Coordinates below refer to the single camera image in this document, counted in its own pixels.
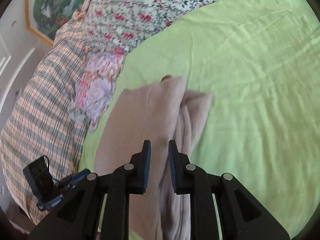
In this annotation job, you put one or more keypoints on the green bed sheet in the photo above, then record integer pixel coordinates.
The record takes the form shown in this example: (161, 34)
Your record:
(260, 61)

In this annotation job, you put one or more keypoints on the beige knit sweater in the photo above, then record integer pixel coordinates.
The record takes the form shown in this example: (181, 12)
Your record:
(159, 112)

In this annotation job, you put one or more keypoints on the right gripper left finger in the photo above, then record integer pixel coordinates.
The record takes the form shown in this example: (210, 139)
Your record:
(97, 198)

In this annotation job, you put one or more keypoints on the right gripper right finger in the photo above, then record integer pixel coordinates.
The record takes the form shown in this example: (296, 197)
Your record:
(220, 206)

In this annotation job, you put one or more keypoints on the pink purple floral pillow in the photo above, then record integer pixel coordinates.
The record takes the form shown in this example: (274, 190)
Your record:
(94, 90)

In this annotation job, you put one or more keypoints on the floral rose quilt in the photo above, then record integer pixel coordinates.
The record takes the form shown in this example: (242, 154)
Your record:
(119, 26)

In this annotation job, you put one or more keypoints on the framed landscape painting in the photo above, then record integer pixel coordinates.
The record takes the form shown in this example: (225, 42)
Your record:
(44, 17)

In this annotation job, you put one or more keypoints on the plaid checked blanket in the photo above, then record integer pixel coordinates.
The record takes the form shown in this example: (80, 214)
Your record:
(40, 123)

